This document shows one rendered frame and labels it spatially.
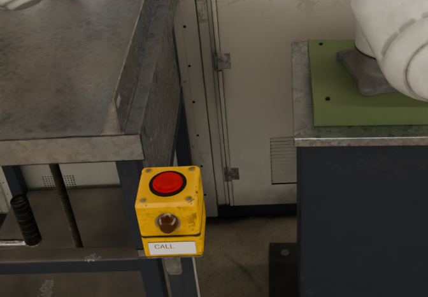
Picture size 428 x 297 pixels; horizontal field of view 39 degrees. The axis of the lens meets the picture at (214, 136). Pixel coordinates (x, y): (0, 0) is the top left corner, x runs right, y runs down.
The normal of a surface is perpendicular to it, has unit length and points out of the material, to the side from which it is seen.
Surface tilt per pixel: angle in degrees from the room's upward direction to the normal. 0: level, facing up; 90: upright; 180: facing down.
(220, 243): 0
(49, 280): 0
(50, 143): 90
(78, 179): 90
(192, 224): 89
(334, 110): 90
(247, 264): 0
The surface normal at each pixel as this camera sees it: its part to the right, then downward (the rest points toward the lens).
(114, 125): -0.08, -0.80
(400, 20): -0.36, 0.40
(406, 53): -0.73, 0.19
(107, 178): -0.04, 0.59
